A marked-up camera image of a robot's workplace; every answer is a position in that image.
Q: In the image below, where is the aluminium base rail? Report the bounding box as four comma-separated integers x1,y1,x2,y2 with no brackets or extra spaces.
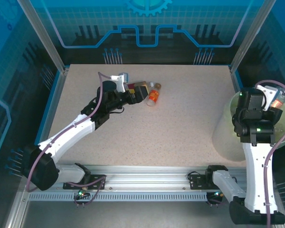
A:
54,165,247,192

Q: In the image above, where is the slotted grey cable duct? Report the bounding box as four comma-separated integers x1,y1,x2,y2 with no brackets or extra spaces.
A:
28,191,211,202

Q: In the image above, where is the gold label bottle white cap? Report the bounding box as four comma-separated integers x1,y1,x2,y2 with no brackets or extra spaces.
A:
134,81,155,88

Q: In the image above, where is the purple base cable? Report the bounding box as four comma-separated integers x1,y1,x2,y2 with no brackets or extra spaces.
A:
206,190,231,207
66,175,107,208

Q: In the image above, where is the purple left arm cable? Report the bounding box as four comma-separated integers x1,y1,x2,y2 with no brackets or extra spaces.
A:
25,72,113,192

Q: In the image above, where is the orange label bottle brown cap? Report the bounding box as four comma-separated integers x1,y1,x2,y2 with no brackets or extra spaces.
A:
146,82,162,107

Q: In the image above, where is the aluminium frame post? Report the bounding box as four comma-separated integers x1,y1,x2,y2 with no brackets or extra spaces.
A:
17,0,70,75
228,0,277,75

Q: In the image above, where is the bin with pale green liner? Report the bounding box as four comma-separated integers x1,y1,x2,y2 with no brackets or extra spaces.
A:
212,89,285,162

